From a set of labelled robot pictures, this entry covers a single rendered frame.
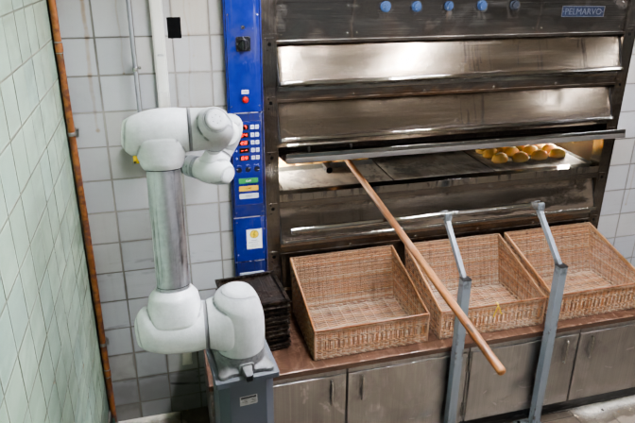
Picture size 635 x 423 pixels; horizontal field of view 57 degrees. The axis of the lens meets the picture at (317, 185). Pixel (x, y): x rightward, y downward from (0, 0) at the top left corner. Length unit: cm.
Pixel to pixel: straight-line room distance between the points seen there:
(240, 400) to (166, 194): 71
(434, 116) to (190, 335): 166
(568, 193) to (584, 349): 85
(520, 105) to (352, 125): 90
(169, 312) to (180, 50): 119
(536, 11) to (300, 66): 120
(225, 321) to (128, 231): 108
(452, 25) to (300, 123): 85
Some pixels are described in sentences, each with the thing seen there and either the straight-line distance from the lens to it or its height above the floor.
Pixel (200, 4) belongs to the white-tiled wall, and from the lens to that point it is 259.
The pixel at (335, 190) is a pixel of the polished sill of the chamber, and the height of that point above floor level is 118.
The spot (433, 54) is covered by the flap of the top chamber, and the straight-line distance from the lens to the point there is 291.
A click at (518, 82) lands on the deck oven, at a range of 316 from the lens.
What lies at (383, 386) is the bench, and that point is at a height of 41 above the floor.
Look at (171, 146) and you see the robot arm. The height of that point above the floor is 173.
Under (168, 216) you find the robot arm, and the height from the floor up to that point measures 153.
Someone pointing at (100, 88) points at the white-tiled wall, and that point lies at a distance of 264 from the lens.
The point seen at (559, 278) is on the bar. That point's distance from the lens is 292.
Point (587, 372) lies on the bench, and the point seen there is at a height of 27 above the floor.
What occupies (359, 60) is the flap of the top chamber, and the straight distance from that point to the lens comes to 277.
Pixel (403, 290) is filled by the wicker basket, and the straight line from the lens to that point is 303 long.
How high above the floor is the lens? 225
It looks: 21 degrees down
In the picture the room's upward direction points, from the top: straight up
